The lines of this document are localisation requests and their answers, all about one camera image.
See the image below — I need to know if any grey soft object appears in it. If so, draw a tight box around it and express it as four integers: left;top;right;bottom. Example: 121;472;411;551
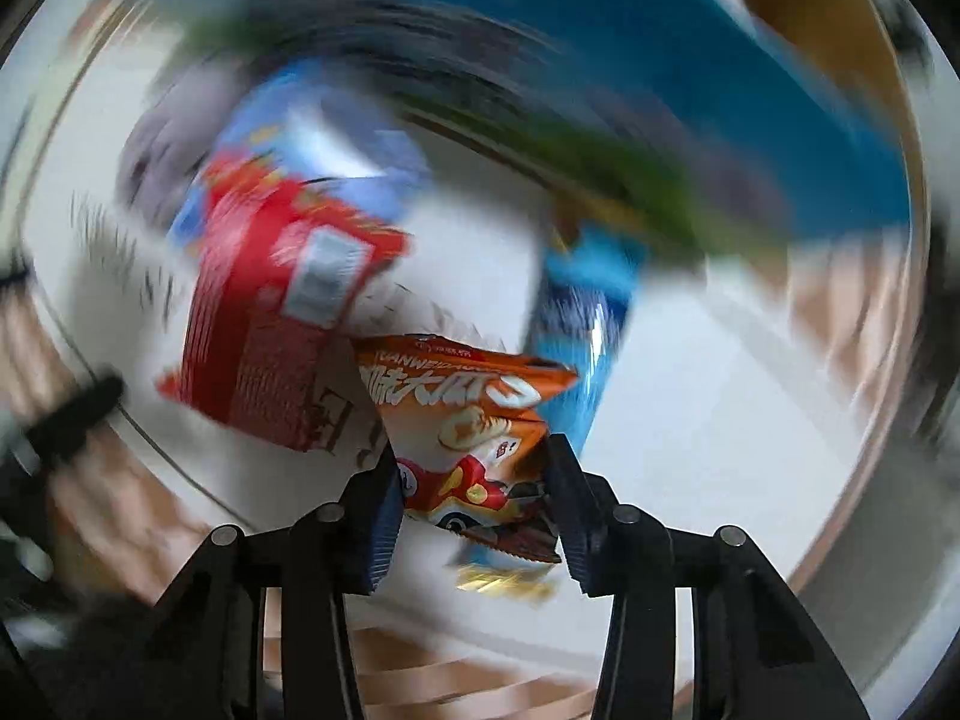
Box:
114;64;226;230

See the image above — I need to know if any red snack packet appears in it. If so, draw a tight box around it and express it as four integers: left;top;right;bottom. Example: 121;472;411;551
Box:
156;154;415;454

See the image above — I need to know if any orange snack packet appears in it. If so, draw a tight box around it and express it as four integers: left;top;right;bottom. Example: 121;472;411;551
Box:
352;333;582;565

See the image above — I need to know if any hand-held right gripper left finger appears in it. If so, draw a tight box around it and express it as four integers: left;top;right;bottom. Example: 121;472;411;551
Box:
142;448;407;720

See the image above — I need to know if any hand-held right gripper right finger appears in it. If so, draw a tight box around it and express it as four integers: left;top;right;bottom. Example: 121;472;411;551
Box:
546;433;875;720

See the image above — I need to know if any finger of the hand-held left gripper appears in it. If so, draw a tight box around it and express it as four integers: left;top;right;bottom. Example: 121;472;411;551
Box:
0;375;127;477

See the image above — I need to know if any light blue snack packet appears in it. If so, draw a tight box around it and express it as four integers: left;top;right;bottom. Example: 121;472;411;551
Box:
166;64;432;256

